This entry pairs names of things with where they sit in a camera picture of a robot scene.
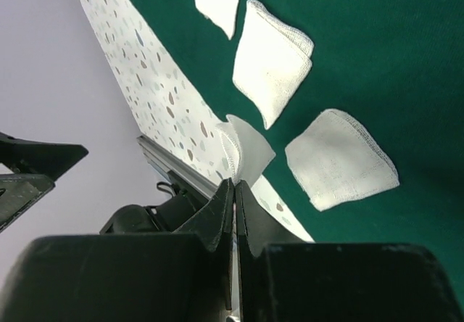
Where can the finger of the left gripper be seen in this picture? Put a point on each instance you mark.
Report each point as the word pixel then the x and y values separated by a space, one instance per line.
pixel 23 156
pixel 19 192

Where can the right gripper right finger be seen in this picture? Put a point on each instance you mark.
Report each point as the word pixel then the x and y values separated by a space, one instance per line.
pixel 272 264

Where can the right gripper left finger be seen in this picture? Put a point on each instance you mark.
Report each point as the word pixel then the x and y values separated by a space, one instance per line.
pixel 202 265

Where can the green surgical drape cloth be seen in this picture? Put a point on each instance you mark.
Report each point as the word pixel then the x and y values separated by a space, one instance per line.
pixel 397 67

